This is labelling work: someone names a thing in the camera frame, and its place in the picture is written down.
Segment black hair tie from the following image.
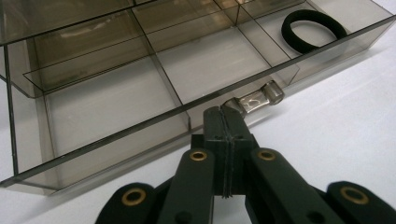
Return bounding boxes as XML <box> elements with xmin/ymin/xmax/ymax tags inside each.
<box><xmin>280</xmin><ymin>8</ymin><xmax>348</xmax><ymax>55</ymax></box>

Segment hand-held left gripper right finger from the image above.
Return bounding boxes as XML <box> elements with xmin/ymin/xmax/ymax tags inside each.
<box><xmin>224</xmin><ymin>106</ymin><xmax>344</xmax><ymax>224</ymax></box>

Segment white board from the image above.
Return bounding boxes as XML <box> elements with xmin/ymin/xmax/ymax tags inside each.
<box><xmin>0</xmin><ymin>0</ymin><xmax>396</xmax><ymax>224</ymax></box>

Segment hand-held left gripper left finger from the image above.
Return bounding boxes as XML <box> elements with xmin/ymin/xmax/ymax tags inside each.
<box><xmin>158</xmin><ymin>105</ymin><xmax>231</xmax><ymax>224</ymax></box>

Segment smoky transparent drawer organizer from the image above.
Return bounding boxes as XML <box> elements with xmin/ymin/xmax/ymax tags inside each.
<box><xmin>0</xmin><ymin>0</ymin><xmax>306</xmax><ymax>97</ymax></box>

